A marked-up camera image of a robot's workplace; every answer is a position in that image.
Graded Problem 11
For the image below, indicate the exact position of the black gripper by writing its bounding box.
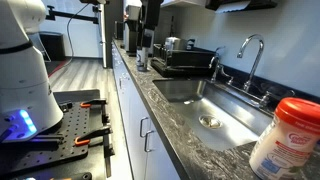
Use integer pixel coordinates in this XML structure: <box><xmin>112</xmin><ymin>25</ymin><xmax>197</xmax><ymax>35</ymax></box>
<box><xmin>137</xmin><ymin>0</ymin><xmax>164</xmax><ymax>50</ymax></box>

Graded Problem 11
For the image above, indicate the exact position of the red-capped white creamer bottle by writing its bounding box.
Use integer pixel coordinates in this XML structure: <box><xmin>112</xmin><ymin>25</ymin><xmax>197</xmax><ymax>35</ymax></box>
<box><xmin>249</xmin><ymin>97</ymin><xmax>320</xmax><ymax>180</ymax></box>

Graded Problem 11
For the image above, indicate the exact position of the steel black coffee machine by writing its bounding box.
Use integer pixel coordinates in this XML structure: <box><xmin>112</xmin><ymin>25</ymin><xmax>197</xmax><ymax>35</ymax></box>
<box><xmin>122</xmin><ymin>4</ymin><xmax>144</xmax><ymax>57</ymax></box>

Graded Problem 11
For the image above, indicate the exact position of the small black appliance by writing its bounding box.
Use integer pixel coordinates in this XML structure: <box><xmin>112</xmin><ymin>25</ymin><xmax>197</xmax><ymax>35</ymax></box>
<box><xmin>114</xmin><ymin>20</ymin><xmax>125</xmax><ymax>41</ymax></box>

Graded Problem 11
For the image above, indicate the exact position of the black dish rack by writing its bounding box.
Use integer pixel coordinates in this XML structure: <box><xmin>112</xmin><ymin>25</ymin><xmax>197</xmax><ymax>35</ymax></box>
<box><xmin>149</xmin><ymin>43</ymin><xmax>218</xmax><ymax>79</ymax></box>

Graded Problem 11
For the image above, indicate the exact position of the white base cabinet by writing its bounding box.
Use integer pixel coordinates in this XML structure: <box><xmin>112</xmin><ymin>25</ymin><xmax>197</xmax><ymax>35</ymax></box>
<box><xmin>111</xmin><ymin>41</ymin><xmax>181</xmax><ymax>180</ymax></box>

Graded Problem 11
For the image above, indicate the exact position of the small chrome faucet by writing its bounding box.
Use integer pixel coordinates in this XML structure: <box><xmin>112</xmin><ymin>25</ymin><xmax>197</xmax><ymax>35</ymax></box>
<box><xmin>209</xmin><ymin>45</ymin><xmax>227</xmax><ymax>84</ymax></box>

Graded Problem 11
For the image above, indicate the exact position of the black orange bar clamp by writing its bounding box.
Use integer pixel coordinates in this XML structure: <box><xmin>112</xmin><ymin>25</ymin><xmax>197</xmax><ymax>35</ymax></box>
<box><xmin>73</xmin><ymin>124</ymin><xmax>116</xmax><ymax>178</ymax></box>
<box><xmin>79</xmin><ymin>98</ymin><xmax>111</xmax><ymax>124</ymax></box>

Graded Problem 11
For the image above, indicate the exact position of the white paper towel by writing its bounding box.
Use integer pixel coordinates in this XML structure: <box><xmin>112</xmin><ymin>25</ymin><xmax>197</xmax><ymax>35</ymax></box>
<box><xmin>214</xmin><ymin>0</ymin><xmax>252</xmax><ymax>14</ymax></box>

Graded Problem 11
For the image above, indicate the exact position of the black bin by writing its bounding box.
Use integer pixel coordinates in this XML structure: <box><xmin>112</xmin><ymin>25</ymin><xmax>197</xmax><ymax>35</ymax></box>
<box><xmin>39</xmin><ymin>31</ymin><xmax>66</xmax><ymax>62</ymax></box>

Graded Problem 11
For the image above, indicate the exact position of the stainless steel sink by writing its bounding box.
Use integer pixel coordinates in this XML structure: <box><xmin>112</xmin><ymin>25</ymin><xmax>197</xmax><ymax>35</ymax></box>
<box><xmin>152</xmin><ymin>78</ymin><xmax>278</xmax><ymax>153</ymax></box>

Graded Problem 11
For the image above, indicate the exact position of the round sink drain strainer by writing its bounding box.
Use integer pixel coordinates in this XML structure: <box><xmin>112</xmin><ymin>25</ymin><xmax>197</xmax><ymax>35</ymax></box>
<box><xmin>198</xmin><ymin>114</ymin><xmax>223</xmax><ymax>130</ymax></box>

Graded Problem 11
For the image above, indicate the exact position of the chrome gooseneck faucet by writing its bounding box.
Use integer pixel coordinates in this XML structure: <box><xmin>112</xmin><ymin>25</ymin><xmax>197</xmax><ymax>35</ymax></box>
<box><xmin>236</xmin><ymin>33</ymin><xmax>266</xmax><ymax>93</ymax></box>

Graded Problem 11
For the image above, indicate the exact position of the black perforated breadboard plate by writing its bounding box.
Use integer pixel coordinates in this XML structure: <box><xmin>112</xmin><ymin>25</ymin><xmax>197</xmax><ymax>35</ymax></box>
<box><xmin>0</xmin><ymin>99</ymin><xmax>111</xmax><ymax>178</ymax></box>

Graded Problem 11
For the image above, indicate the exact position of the paper towel dispenser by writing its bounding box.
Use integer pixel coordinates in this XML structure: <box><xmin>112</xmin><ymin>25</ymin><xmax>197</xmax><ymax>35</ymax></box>
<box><xmin>204</xmin><ymin>0</ymin><xmax>279</xmax><ymax>14</ymax></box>

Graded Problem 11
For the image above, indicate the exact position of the metal cabinet handle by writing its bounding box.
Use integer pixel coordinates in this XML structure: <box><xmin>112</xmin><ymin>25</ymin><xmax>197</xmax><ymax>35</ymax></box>
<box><xmin>139</xmin><ymin>116</ymin><xmax>150</xmax><ymax>139</ymax></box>
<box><xmin>143</xmin><ymin>129</ymin><xmax>156</xmax><ymax>154</ymax></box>
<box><xmin>118</xmin><ymin>72</ymin><xmax>130</xmax><ymax>91</ymax></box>

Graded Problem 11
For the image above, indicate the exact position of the black stereo camera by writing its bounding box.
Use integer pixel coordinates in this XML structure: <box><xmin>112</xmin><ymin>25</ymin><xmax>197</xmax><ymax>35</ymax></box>
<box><xmin>79</xmin><ymin>0</ymin><xmax>111</xmax><ymax>5</ymax></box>

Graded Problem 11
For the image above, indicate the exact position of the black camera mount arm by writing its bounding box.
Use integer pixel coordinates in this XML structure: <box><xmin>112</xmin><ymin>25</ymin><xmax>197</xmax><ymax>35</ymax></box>
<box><xmin>44</xmin><ymin>4</ymin><xmax>101</xmax><ymax>25</ymax></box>

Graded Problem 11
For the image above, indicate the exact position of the black camera cable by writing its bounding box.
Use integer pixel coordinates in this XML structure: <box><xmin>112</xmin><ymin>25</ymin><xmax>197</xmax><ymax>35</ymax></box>
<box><xmin>65</xmin><ymin>3</ymin><xmax>91</xmax><ymax>59</ymax></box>

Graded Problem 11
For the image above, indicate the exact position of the chrome faucet lever handle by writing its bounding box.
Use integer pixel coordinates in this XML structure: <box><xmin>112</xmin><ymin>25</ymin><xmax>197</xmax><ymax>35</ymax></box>
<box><xmin>251</xmin><ymin>88</ymin><xmax>296</xmax><ymax>109</ymax></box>
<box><xmin>218</xmin><ymin>64</ymin><xmax>235</xmax><ymax>86</ymax></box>

